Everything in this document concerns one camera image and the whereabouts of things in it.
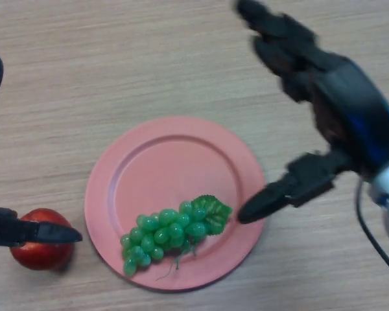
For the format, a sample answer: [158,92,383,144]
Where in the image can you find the green grapes bunch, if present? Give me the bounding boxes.
[120,194,233,281]

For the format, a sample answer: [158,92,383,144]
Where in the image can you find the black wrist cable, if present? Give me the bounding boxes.
[354,178,389,286]

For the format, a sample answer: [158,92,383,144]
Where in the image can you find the red apple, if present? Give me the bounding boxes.
[9,208,75,271]

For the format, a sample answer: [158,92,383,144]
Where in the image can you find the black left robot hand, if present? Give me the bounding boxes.
[0,53,84,249]

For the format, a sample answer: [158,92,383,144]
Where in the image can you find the pink round plate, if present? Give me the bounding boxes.
[84,116,266,292]

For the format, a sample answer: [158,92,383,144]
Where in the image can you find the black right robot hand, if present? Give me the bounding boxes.
[236,0,389,225]

